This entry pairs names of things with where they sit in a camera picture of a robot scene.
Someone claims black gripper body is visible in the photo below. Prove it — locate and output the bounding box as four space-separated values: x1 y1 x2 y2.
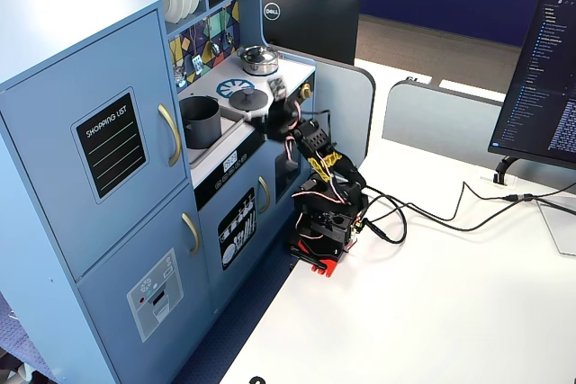
268 96 302 142

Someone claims gray pot lid with knob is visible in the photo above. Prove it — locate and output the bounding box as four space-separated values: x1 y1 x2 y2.
228 88 270 112

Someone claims shiny steel pot lid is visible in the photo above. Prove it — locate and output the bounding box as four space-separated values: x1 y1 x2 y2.
238 45 278 65

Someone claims gray toy sink basin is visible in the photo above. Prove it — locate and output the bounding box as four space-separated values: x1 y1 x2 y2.
186 109 248 168

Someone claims shiny steel toy pot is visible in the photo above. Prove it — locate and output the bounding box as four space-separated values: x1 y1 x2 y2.
237 53 281 77

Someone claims gray toy cooking pot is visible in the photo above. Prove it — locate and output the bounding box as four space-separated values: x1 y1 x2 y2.
178 95 222 150

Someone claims gray desk divider panel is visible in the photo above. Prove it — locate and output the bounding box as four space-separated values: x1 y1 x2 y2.
381 79 506 165
274 44 377 174

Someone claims metal toy ladle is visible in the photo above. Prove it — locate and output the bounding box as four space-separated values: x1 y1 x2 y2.
208 19 221 55

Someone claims metal slotted spatula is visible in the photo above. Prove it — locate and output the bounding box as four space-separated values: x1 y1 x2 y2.
191 26 204 75

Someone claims metal slotted skimmer spoon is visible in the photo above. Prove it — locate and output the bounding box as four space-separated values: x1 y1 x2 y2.
174 41 188 88

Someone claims black Dell monitor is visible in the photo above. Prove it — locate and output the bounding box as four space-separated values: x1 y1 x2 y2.
260 0 362 67

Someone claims blue dishwasher door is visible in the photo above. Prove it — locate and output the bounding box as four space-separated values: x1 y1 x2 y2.
197 145 276 313

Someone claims red table clamp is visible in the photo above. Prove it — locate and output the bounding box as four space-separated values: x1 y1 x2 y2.
290 239 348 278

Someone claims black shopping list chalkboard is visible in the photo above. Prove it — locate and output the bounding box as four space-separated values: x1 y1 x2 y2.
70 85 149 204

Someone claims blue fridge door with chalkboard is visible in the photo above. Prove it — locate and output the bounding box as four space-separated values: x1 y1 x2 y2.
0 9 190 281

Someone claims blue toy play kitchen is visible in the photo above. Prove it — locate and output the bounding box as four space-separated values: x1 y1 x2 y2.
0 0 319 384

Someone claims blue fridge door with dispenser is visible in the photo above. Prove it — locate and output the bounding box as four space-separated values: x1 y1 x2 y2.
76 183 213 384

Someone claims monitor showing code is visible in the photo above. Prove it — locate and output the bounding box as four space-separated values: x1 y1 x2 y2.
488 0 576 173

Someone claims gray flat plate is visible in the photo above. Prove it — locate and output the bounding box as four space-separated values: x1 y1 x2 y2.
536 194 576 257

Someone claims gold dishwasher door handle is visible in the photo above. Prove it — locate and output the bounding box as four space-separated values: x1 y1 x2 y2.
257 175 272 215

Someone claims gold curved fridge handle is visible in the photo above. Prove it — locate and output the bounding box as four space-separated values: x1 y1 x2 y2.
181 211 202 257
157 103 183 168

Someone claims black camera cable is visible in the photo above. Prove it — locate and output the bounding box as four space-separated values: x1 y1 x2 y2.
300 108 409 246

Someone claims thin black cable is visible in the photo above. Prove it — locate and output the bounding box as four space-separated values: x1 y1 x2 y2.
391 197 576 233

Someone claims black monitor mount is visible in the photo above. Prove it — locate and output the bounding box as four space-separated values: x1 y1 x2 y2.
492 156 519 186

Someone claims black cable with connector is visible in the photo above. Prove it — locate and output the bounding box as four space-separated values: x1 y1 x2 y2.
364 180 576 223

